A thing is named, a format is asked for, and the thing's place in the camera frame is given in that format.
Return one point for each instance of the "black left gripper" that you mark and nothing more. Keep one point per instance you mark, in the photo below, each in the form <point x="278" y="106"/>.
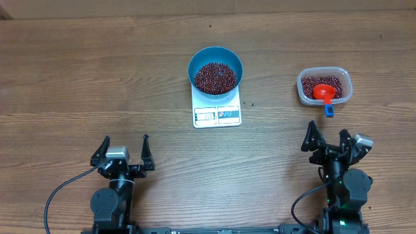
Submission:
<point x="140" y="171"/>

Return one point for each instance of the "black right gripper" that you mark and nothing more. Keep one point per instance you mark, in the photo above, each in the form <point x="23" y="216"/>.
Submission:
<point x="329" y="151"/>

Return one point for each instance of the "red scoop with blue handle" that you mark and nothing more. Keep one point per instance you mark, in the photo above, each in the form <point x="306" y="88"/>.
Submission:
<point x="326" y="93"/>

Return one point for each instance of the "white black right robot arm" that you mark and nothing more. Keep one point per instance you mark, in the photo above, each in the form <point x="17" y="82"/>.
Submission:
<point x="346" y="187"/>

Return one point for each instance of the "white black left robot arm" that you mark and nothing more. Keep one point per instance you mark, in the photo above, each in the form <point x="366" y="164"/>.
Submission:
<point x="112" y="205"/>

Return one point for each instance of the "white digital kitchen scale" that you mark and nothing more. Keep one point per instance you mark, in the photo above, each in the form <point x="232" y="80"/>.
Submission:
<point x="216" y="111"/>

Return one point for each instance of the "red beans in bowl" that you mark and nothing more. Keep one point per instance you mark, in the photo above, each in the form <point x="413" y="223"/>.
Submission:
<point x="215" y="78"/>

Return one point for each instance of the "teal plastic bowl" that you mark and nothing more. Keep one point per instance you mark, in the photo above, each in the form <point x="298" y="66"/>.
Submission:
<point x="215" y="54"/>

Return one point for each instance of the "clear plastic container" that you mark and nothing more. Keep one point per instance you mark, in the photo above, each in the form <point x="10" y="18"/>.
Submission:
<point x="338" y="72"/>

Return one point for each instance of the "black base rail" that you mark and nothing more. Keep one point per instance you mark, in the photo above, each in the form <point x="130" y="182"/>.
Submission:
<point x="281" y="229"/>

